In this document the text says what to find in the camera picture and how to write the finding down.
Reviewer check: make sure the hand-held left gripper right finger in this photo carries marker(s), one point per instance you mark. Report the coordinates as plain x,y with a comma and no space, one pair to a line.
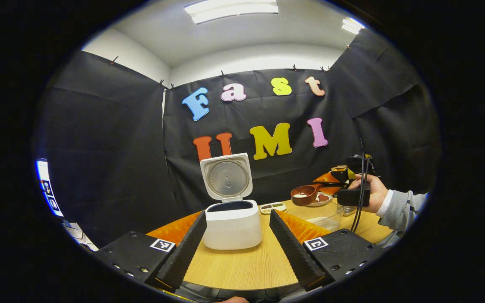
293,252

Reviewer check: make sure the brown meat piece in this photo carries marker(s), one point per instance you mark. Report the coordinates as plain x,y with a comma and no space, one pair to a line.
323,197

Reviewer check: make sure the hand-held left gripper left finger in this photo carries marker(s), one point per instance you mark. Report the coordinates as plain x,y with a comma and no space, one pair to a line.
183,252

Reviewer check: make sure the white divided seasoning tray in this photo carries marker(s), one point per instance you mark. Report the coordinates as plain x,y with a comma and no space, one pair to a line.
273,207

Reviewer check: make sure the white round plate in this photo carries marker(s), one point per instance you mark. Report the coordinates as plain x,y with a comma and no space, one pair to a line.
324,204

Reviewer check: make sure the long ceiling light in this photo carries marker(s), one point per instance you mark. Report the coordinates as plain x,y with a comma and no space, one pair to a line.
232,10

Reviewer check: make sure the black backdrop cloth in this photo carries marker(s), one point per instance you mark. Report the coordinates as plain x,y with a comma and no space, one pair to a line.
112,147

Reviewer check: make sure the small ceiling light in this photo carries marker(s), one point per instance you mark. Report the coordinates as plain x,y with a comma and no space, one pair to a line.
352,25

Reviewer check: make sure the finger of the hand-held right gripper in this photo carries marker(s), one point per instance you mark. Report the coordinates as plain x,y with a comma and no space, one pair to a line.
334,190
326,176

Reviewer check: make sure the white printed board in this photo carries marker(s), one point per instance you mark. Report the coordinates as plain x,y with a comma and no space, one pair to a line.
49,189

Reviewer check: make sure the white rice cooker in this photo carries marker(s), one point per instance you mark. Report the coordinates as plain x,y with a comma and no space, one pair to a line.
232,231

